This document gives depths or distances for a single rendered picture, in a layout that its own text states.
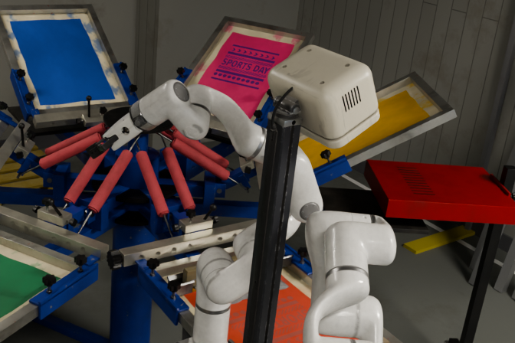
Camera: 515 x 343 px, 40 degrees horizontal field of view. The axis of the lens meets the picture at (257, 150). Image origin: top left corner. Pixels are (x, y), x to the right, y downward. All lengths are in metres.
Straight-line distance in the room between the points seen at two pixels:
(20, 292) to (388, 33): 4.12
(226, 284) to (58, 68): 2.42
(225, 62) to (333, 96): 2.66
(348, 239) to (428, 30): 4.34
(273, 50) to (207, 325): 2.42
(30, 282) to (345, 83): 1.56
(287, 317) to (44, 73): 2.04
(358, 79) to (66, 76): 2.66
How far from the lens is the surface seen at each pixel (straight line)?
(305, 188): 1.69
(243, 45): 4.13
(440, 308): 4.57
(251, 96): 3.81
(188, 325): 2.37
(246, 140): 1.68
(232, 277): 1.75
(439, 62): 5.60
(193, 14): 6.10
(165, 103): 1.59
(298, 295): 2.62
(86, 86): 3.91
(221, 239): 2.81
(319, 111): 1.42
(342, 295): 1.35
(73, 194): 2.98
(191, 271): 2.50
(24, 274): 2.68
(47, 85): 3.86
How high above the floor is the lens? 2.37
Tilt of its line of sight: 21 degrees down
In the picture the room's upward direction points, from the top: 6 degrees clockwise
